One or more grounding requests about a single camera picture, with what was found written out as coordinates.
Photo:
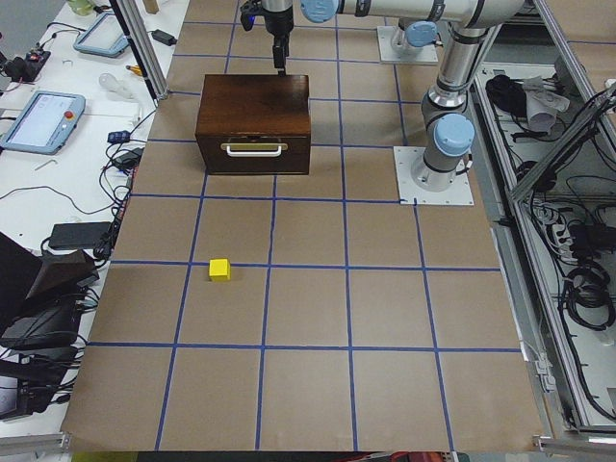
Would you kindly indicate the black laptop charger brick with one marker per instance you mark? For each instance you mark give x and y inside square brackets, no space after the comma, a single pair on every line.
[78,235]

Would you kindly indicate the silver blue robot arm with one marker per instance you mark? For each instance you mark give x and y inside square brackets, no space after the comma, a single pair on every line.
[412,38]
[472,26]

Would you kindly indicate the wooden drawer with white handle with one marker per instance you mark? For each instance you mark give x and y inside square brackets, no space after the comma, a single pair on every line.
[255,155]

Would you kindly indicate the blue teach pendant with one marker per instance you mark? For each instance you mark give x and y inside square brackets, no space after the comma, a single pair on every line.
[104,37]
[45,124]

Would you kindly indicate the yellow cube block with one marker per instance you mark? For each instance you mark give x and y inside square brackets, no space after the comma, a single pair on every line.
[219,269]

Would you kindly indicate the dark wooden drawer box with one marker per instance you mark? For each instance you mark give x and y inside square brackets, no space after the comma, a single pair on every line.
[255,106]

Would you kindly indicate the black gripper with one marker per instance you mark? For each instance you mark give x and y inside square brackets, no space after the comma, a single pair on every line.
[278,23]

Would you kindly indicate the blue teach pendant far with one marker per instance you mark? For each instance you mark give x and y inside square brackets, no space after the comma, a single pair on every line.
[104,37]

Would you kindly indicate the black power adapter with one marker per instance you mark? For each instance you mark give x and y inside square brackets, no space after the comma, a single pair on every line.
[163,37]

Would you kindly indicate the black monitor stand equipment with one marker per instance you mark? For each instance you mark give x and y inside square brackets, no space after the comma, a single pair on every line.
[43,298]

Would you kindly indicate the blue teach pendant near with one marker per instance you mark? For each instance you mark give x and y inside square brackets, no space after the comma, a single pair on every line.
[45,124]

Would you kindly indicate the aluminium frame post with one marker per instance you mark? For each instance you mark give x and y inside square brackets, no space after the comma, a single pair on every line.
[129,18]

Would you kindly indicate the small blue usb device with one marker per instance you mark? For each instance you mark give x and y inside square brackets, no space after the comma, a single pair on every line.
[118,137]

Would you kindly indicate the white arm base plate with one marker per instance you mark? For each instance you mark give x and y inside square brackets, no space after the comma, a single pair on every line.
[388,54]
[419,185]

